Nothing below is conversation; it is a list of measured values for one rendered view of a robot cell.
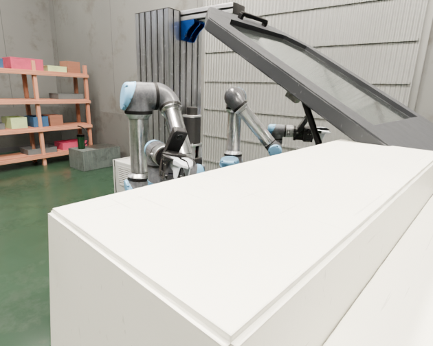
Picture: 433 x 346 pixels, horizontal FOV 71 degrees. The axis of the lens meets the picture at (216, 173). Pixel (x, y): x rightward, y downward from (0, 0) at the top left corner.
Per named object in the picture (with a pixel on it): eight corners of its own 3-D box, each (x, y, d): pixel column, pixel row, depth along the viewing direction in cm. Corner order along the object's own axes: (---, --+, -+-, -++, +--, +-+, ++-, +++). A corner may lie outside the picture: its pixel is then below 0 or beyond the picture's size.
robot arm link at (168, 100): (173, 95, 144) (200, 187, 125) (150, 95, 139) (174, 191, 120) (179, 77, 134) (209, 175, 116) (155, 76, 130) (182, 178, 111)
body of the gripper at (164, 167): (186, 181, 95) (174, 171, 106) (190, 154, 93) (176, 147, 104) (163, 180, 92) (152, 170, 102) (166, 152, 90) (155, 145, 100)
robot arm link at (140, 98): (161, 204, 140) (159, 82, 125) (128, 209, 133) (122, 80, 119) (154, 196, 150) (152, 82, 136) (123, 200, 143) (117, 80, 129)
